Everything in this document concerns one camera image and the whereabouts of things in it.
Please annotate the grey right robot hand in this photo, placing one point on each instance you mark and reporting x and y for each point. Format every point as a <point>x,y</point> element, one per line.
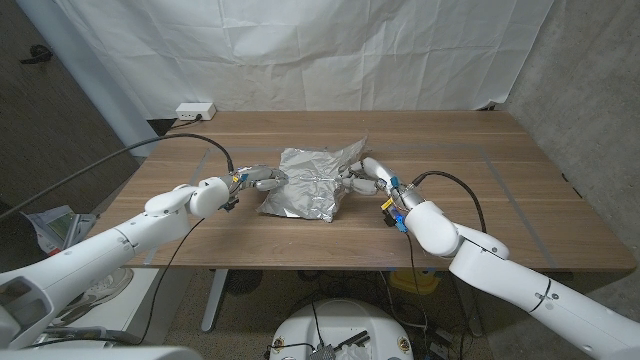
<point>380,175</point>

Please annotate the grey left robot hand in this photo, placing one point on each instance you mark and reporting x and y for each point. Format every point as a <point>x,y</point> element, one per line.
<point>257,176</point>

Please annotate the crinkled aluminum foil sheet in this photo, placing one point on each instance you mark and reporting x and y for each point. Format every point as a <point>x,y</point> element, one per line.
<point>310,187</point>

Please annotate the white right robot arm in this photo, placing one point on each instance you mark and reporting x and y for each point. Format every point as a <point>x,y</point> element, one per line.
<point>510,285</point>

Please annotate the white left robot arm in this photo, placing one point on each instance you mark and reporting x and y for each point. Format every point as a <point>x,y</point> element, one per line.
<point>100,260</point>

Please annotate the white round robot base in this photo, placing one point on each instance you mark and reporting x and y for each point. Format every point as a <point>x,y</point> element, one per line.
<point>345,325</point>

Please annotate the white power strip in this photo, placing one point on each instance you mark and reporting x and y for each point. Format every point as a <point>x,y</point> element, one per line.
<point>195,111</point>

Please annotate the yellow plastic container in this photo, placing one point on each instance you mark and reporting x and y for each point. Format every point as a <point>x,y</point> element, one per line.
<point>414,282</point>

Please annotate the white table leg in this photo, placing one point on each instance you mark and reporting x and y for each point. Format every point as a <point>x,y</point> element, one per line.
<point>215,300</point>

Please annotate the white creased backdrop sheet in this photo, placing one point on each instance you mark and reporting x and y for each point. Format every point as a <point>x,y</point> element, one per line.
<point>310,55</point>

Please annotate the grey table leg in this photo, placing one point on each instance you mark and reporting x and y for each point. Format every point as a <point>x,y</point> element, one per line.
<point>467,312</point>

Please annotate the white sneaker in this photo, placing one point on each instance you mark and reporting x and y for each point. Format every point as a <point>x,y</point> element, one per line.
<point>97,295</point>

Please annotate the pile of boxes and papers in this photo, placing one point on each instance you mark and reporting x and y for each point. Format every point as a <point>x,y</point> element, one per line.
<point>62,225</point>

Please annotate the person in dark clothing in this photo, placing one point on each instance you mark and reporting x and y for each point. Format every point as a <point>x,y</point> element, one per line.
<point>15,245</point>

